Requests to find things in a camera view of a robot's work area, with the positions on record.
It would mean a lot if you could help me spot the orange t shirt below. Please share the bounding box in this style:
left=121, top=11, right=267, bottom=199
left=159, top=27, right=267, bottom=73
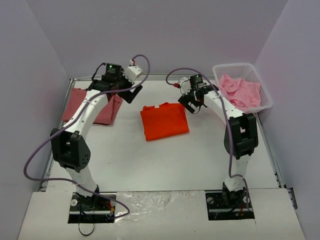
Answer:
left=140, top=102, right=190, bottom=141

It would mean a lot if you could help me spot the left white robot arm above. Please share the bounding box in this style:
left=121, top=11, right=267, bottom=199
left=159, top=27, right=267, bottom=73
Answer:
left=50, top=60, right=143, bottom=209

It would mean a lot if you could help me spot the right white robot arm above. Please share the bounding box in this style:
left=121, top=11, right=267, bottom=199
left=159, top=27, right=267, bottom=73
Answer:
left=173, top=74, right=259, bottom=207

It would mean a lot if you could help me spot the dusty red folded t shirt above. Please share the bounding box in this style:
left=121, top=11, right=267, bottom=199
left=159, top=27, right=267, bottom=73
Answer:
left=61, top=88, right=123, bottom=125

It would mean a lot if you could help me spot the light pink t shirt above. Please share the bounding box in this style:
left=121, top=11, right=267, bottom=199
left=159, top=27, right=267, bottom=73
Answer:
left=219, top=74, right=261, bottom=112

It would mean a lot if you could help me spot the white plastic basket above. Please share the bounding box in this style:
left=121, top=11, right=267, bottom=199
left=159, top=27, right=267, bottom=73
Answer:
left=212, top=63, right=273, bottom=113

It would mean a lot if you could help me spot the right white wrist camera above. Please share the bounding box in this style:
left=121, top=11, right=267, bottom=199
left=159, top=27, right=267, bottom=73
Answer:
left=173, top=77, right=193, bottom=96

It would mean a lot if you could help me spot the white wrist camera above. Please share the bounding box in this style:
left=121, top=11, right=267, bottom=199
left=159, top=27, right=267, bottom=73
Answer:
left=173, top=77, right=193, bottom=96
left=123, top=65, right=143, bottom=84

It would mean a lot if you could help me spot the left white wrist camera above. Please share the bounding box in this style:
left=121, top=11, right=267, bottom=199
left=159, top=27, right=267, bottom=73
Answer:
left=123, top=65, right=143, bottom=84

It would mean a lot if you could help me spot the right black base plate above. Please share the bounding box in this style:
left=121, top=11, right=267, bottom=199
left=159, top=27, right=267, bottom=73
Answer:
left=205, top=190, right=255, bottom=221

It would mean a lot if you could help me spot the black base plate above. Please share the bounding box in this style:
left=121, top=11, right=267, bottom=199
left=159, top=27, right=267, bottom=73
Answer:
left=68, top=192, right=116, bottom=224
left=205, top=190, right=255, bottom=221

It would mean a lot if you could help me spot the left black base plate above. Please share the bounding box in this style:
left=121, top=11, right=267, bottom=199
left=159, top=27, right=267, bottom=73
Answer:
left=68, top=192, right=116, bottom=224

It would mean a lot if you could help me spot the thin black cable loop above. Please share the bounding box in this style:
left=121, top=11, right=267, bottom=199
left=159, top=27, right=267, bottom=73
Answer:
left=77, top=207, right=95, bottom=236

